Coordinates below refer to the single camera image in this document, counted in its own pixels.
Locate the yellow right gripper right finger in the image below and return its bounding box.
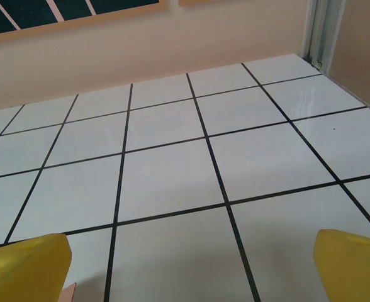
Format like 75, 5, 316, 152
313, 228, 370, 302

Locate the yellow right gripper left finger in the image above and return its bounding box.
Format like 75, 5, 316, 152
0, 232, 73, 302

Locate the pink paper box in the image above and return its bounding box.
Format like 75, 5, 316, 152
61, 282, 77, 302

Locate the aluminium frame post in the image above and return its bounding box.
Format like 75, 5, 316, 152
302, 0, 342, 72

